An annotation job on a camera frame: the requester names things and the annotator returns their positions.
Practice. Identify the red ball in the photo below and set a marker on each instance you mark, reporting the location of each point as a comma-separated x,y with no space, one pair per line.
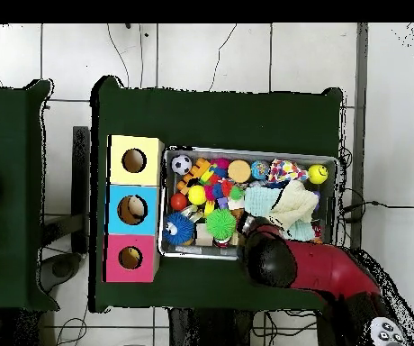
178,202

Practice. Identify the shallow metal mesh bin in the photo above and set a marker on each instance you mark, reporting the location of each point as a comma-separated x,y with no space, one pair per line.
207,251

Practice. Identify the white polka dot cloth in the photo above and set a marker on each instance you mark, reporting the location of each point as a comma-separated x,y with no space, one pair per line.
286,171

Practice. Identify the large blue puffer ball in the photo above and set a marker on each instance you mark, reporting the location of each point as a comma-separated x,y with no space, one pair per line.
181,230

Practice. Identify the wooden box with three holes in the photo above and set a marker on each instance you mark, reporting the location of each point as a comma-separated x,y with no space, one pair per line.
115,223

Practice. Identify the plain yellow ball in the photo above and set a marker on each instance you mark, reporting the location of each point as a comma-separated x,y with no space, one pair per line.
197,194

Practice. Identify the yellow plush toy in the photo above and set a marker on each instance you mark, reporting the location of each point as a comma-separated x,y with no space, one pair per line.
134,254

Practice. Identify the dark green table cloth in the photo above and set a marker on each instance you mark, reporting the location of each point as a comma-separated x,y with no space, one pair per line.
210,119
12,180

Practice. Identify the mint green cloth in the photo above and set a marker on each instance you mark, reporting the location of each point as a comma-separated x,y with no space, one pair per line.
261,201

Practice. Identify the grey plastic base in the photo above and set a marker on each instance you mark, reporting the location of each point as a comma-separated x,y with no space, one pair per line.
61,268

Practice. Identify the plain wooden block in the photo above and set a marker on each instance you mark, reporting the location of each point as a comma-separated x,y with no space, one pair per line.
203,236

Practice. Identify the orange foam disc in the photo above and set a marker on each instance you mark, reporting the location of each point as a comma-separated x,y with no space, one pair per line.
239,171

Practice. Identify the cream muslin cloth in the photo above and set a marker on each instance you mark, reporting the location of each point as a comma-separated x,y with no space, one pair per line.
293,207

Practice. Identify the green puffer toy with eyes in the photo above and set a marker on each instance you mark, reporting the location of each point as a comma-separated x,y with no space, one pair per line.
220,224

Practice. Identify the yellow smiley ball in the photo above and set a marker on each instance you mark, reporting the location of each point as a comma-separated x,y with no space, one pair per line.
318,173

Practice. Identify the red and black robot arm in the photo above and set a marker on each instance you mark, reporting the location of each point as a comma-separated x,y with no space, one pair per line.
322,266

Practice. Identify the black upright panel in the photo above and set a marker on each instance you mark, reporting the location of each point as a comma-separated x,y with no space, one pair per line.
81,180

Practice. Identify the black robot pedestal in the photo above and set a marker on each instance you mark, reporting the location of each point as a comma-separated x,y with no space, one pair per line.
210,331

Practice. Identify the multicoloured globe ball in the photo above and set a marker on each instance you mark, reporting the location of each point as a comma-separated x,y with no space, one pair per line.
260,170

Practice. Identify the small soccer ball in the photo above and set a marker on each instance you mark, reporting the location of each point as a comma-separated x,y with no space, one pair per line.
181,164

